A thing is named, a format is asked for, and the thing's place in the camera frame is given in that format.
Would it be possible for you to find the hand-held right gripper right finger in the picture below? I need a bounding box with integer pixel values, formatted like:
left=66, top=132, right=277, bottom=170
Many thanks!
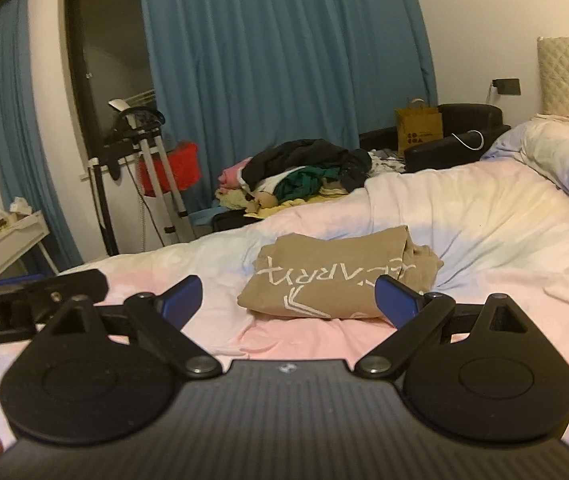
left=353, top=275, right=532, bottom=380

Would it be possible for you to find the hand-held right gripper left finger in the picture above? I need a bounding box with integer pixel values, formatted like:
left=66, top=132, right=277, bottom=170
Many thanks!
left=48, top=275, right=224, bottom=380

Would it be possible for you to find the beige printed t-shirt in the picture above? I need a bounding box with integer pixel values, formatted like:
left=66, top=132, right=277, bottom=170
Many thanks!
left=237, top=226, right=444, bottom=321

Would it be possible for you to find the white vanity desk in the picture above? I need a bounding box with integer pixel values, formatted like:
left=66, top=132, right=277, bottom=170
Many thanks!
left=0, top=210, right=58, bottom=286

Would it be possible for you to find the black upright panel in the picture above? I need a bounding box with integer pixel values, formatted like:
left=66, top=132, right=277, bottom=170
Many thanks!
left=87, top=152, right=120, bottom=257

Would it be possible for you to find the pastel tie-dye blanket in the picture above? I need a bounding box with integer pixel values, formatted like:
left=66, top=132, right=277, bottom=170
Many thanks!
left=0, top=152, right=569, bottom=466

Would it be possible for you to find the pale yellow towel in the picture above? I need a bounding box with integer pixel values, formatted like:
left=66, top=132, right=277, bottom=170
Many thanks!
left=214, top=187, right=255, bottom=211

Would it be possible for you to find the red bag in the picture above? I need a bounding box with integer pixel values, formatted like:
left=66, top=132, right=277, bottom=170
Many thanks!
left=137, top=141, right=200, bottom=196

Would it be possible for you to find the pink garment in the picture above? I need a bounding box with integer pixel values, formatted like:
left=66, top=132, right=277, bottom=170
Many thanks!
left=218, top=157, right=255, bottom=188

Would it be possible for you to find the narrow blue curtain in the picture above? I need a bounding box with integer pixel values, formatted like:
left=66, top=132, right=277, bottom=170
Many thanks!
left=0, top=0, right=85, bottom=268

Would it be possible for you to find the green garment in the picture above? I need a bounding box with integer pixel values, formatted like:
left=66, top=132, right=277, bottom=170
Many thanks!
left=274, top=167, right=335, bottom=200

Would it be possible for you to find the black garment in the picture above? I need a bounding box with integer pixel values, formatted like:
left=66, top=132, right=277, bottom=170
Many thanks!
left=242, top=139, right=372, bottom=193

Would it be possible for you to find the yellow paper bag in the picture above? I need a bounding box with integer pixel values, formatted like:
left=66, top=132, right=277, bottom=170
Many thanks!
left=395, top=99, right=443, bottom=157

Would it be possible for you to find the black sofa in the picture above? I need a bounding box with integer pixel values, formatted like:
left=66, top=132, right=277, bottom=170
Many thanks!
left=359, top=103, right=512, bottom=173

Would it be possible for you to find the pastel pillow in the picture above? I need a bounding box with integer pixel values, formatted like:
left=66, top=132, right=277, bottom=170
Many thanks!
left=481, top=119, right=569, bottom=217

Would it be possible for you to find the dark window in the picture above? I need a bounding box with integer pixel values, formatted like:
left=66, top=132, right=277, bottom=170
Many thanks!
left=63, top=0, right=158, bottom=181

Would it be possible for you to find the wide blue curtain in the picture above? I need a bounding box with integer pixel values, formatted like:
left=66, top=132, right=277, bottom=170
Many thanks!
left=138, top=0, right=437, bottom=221

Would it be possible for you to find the white cable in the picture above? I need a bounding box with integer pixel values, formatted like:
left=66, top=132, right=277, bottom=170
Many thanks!
left=451, top=130, right=485, bottom=152

